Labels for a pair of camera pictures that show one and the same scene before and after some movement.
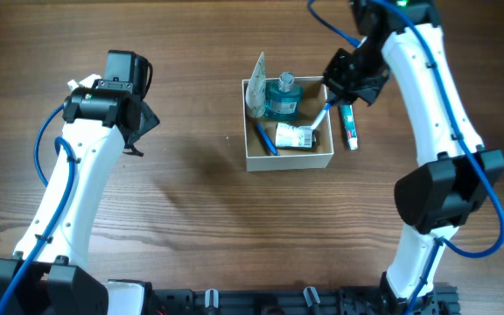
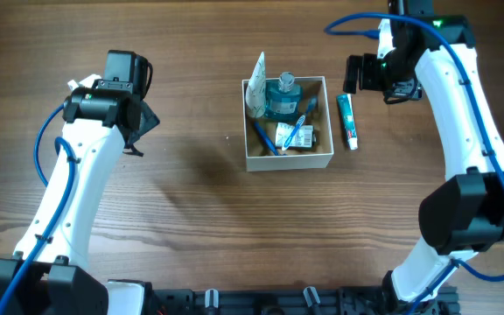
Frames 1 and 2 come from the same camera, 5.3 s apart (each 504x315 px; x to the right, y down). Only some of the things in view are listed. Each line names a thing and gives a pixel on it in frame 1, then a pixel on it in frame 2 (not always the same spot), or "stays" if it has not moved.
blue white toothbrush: (321, 115) to (299, 122)
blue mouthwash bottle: (283, 98) stays
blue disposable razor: (267, 139) stays
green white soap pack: (295, 136) stays
